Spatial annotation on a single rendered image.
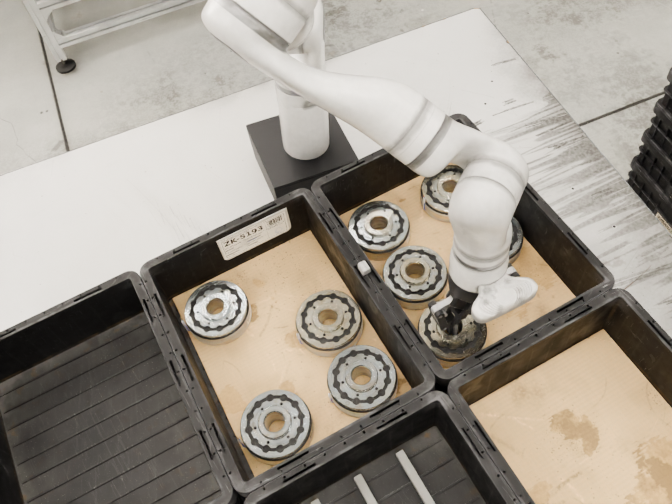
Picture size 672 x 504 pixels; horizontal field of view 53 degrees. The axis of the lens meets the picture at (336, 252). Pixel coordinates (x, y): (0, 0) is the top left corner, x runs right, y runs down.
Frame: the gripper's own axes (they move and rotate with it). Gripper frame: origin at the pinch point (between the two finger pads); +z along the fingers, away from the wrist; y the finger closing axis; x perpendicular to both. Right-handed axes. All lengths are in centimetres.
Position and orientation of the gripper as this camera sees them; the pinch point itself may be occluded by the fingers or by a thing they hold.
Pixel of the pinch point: (469, 317)
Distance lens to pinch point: 104.5
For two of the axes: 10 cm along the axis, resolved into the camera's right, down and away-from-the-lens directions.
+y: -8.9, 4.2, -1.7
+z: 0.9, 5.4, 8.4
